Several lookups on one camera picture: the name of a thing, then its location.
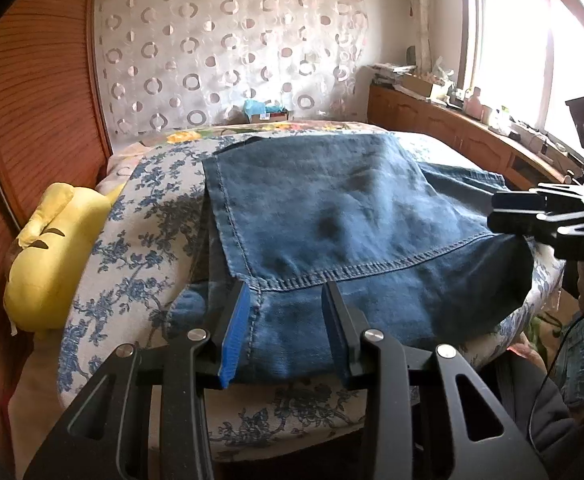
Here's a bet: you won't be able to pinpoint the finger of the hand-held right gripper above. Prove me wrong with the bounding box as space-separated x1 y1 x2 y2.
488 210 550 238
491 189 545 212

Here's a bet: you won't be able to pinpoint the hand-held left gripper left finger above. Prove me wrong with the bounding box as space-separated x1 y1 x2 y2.
24 280 253 480

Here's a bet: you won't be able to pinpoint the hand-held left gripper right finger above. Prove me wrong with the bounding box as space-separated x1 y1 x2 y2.
322 282 550 480

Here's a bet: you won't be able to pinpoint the blue denim pants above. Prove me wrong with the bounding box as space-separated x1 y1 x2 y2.
164 130 535 381

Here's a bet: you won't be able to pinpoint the wooden side cabinet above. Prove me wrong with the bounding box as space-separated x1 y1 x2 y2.
367 82 584 191

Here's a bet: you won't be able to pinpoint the pink bottle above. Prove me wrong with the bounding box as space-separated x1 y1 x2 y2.
464 87 483 118

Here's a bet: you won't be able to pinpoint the blue floral cloth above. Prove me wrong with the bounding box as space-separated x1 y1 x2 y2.
56 132 568 461

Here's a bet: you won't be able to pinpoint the open cardboard box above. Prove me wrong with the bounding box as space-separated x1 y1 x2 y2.
402 72 448 98

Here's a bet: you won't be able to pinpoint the window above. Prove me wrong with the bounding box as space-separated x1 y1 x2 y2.
459 0 584 151

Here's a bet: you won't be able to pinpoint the stack of papers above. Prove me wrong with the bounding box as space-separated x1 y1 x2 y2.
372 62 417 83

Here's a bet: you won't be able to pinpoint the person's dark clothing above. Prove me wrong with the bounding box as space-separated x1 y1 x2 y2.
492 355 584 480

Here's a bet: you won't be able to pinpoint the yellow plush pillow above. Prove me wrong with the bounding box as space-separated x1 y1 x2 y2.
2 182 127 336

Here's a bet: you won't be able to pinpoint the colourful floral bedsheet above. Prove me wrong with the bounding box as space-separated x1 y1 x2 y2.
94 120 473 196

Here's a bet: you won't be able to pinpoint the white window drape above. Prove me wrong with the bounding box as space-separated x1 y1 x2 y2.
397 0 435 73

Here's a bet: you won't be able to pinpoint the teal item on box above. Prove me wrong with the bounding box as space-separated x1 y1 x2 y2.
243 100 290 122

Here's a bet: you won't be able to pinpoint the circle patterned curtain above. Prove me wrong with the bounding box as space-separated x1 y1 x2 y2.
94 0 373 136

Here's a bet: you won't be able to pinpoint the wooden headboard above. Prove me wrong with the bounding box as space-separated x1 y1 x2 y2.
0 0 115 480

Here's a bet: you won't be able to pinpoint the black cable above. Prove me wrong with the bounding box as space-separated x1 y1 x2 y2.
542 310 584 386

